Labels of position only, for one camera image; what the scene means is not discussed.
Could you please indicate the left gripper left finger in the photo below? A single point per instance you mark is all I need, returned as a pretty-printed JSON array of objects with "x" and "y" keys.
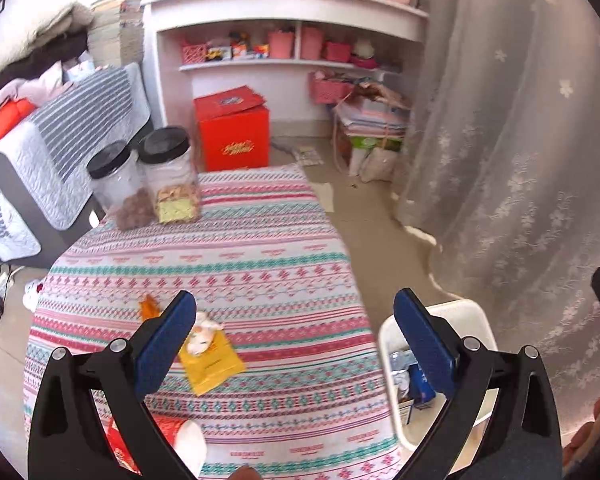
[{"x": 67, "y": 439}]

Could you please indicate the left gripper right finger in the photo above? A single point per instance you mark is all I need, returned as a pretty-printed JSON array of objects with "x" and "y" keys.
[{"x": 522, "y": 438}]

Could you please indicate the yellow snack wrapper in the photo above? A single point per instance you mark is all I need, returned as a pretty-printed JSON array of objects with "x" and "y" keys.
[{"x": 210, "y": 369}]

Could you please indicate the white tissue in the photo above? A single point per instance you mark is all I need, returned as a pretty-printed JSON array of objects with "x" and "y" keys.
[{"x": 202, "y": 334}]

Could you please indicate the white trash bin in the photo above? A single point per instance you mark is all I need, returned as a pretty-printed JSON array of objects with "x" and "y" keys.
[{"x": 412, "y": 420}]

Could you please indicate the blue carton in bin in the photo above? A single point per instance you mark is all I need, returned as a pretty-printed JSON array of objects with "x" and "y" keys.
[{"x": 420, "y": 390}]

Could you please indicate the red snack package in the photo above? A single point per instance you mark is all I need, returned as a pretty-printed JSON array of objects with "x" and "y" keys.
[{"x": 183, "y": 436}]

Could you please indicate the orange wrapper piece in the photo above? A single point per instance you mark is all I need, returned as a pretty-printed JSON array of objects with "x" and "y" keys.
[{"x": 149, "y": 308}]

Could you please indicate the white floral lace curtain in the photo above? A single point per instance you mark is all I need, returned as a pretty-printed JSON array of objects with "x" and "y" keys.
[{"x": 501, "y": 167}]

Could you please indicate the short clear jar black lid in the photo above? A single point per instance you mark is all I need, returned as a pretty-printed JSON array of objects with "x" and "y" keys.
[{"x": 119, "y": 187}]

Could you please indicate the patterned striped tablecloth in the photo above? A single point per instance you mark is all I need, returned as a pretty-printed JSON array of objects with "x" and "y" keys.
[{"x": 265, "y": 262}]

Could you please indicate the stack of papers and boxes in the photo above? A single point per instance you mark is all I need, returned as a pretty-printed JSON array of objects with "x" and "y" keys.
[{"x": 369, "y": 127}]

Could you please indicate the grey striped sofa cover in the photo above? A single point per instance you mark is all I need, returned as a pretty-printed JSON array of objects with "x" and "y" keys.
[{"x": 49, "y": 150}]

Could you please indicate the paper sheet on floor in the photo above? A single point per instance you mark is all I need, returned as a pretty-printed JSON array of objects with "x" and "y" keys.
[{"x": 324, "y": 193}]

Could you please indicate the tall clear jar black lid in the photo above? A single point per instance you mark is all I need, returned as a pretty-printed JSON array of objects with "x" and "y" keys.
[{"x": 166, "y": 159}]

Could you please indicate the checkered paper on floor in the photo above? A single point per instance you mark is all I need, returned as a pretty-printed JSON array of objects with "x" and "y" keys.
[{"x": 307, "y": 156}]

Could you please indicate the pink basket on floor stack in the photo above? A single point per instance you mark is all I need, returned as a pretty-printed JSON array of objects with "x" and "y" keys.
[{"x": 328, "y": 91}]

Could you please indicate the red cardboard box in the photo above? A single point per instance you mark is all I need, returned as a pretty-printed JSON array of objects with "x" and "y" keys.
[{"x": 234, "y": 129}]

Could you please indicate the white bookshelf unit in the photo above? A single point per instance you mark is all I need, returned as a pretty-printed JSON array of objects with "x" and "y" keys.
[{"x": 196, "y": 48}]

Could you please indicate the pink bin on shelf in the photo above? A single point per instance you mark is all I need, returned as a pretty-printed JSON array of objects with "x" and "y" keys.
[{"x": 311, "y": 43}]

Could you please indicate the stack of books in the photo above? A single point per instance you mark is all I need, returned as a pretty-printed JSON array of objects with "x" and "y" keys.
[{"x": 116, "y": 34}]

